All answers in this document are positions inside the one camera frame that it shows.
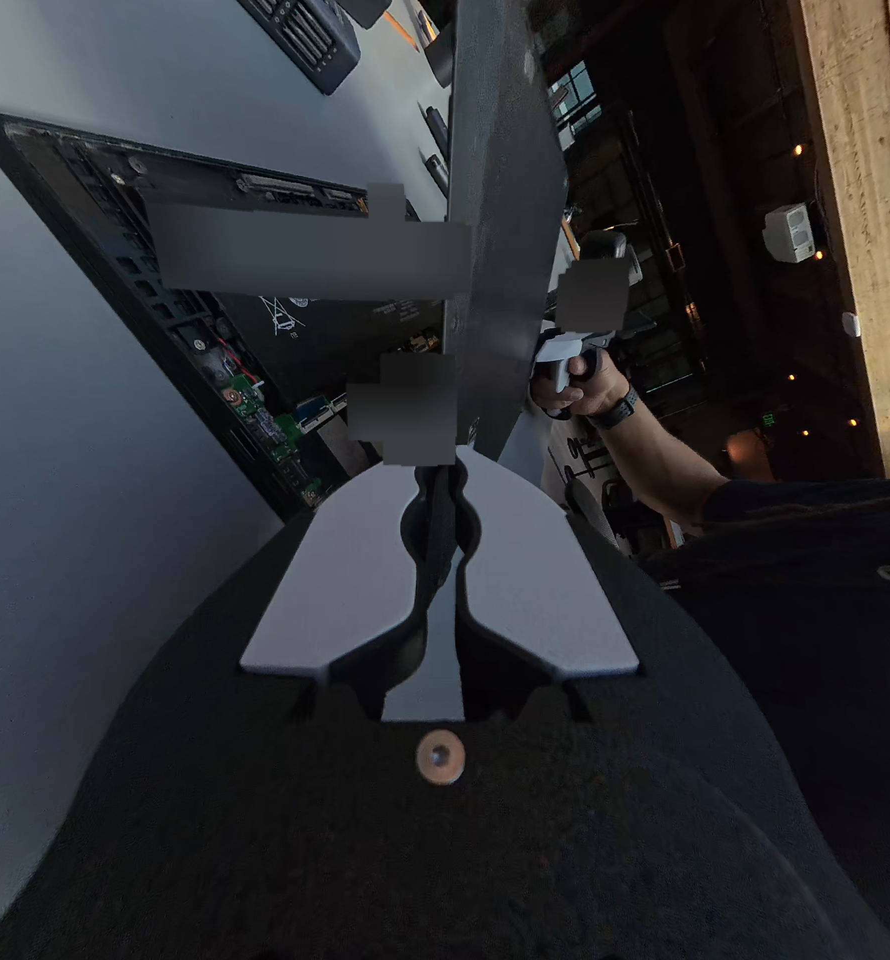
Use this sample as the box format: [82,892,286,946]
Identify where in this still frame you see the black wristwatch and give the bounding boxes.
[586,382,641,430]

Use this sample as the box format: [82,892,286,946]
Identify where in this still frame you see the black-framed window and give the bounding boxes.
[548,60,605,151]

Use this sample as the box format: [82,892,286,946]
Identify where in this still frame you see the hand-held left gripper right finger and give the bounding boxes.
[456,444,641,684]

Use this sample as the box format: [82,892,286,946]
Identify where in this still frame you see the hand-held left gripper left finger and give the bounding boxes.
[240,465,423,684]

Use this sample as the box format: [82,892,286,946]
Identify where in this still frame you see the person's dark clothing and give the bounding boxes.
[640,476,890,960]

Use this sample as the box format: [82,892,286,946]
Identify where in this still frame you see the dark grey screwdriver bit tray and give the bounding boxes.
[238,0,361,96]

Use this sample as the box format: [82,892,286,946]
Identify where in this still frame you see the white wall box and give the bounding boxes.
[763,202,818,264]

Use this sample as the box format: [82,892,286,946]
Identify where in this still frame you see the person's right forearm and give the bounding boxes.
[602,405,731,530]

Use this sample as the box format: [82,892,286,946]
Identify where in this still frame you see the person's right hand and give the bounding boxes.
[531,351,633,421]

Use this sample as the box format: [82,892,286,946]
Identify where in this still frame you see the grey desk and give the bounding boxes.
[0,0,566,939]

